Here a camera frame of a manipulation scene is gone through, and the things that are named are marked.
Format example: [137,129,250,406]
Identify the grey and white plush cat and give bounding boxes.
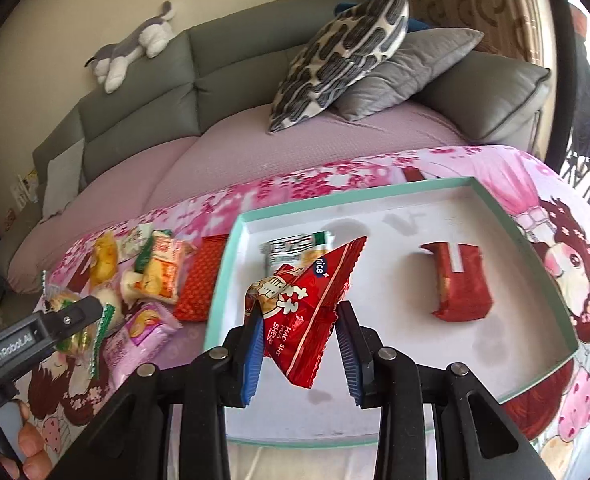
[85,1,178,95]

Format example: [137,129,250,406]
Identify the white pastry packet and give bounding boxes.
[117,225,153,261]

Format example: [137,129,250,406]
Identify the grey sofa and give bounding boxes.
[0,0,553,291]

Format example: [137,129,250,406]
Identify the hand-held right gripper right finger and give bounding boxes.
[335,301,558,480]

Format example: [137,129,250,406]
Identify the green and white printed packet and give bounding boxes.
[261,230,336,273]

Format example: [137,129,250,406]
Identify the red triangular snack packet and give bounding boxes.
[245,236,368,390]

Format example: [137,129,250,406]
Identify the clear round bun packet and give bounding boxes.
[90,282,126,330]

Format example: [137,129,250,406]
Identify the grey pillow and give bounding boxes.
[332,27,485,122]

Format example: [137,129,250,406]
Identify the white and yellow booklets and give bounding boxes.
[12,170,40,208]

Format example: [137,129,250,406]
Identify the pink snack packet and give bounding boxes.
[102,302,183,391]

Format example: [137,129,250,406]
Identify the yellow cake packet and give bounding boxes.
[90,232,120,286]

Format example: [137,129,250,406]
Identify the orange snack packet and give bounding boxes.
[140,230,192,306]

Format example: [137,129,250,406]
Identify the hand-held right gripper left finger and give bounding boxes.
[57,306,267,480]

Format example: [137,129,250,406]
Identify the black and white patterned pillow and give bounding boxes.
[267,0,410,133]

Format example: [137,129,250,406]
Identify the teal rimmed white tray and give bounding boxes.
[202,176,578,448]

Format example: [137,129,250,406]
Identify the clear green edged candy packet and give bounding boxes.
[42,270,118,381]

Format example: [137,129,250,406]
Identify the pale yellow jelly cup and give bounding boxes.
[119,270,146,303]

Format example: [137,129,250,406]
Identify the red wrapped snack bar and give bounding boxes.
[419,241,495,323]

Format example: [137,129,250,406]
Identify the person's left hand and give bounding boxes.
[0,400,56,480]

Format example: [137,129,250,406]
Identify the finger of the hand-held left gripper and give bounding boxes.
[39,295,104,343]

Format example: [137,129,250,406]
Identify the pink quilted sofa cover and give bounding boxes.
[5,97,481,296]

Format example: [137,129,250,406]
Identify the red gold patterned packet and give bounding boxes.
[172,235,231,323]

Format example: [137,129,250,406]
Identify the light grey cushion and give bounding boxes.
[40,137,86,218]

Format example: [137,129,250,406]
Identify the green biscuit packet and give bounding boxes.
[133,236,157,275]

